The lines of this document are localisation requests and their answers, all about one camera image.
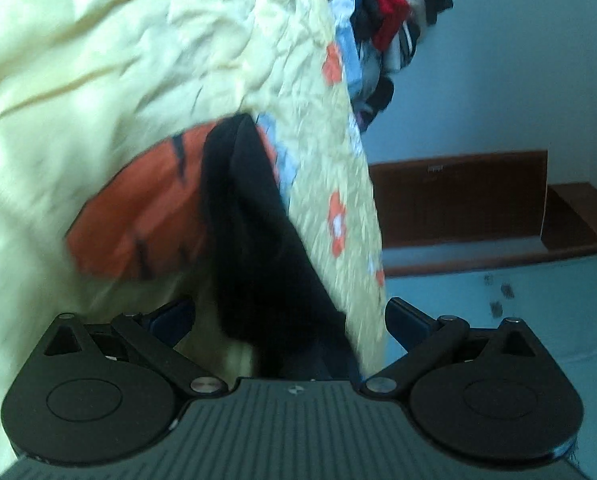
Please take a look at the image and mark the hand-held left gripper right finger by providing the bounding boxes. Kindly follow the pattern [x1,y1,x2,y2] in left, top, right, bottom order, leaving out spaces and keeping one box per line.
[359,297,549,403]

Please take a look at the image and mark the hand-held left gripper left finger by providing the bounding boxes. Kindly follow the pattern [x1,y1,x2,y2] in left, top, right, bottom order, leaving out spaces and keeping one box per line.
[43,296,229,402]

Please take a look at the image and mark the black pants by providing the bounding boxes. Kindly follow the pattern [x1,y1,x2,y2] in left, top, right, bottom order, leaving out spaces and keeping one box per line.
[201,114,365,382]

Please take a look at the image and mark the white wardrobe with flower stickers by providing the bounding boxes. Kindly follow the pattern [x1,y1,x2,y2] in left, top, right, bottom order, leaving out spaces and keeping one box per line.
[379,247,597,480]

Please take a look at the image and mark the brown wooden door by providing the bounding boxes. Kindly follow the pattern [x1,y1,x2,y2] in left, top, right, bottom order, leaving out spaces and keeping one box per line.
[367,149,597,277]

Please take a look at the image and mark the yellow floral bedspread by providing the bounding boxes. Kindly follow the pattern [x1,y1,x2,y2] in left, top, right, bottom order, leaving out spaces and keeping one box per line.
[0,0,395,480]

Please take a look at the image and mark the light blue bed sheet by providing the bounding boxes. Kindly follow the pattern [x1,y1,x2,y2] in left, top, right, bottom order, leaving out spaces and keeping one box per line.
[329,22,377,106]

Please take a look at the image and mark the pile of clothes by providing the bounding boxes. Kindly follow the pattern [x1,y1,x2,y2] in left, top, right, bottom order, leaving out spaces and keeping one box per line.
[319,0,454,132]

